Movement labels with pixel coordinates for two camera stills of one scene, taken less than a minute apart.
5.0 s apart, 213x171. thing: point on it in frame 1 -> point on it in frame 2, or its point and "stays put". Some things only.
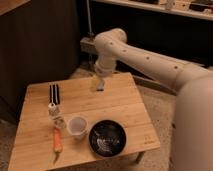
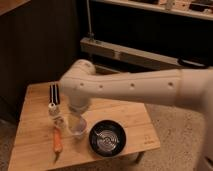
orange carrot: x=57 y=143 stays put
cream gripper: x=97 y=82 -> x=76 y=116
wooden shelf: x=175 y=7 stays put
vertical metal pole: x=90 y=33 stays put
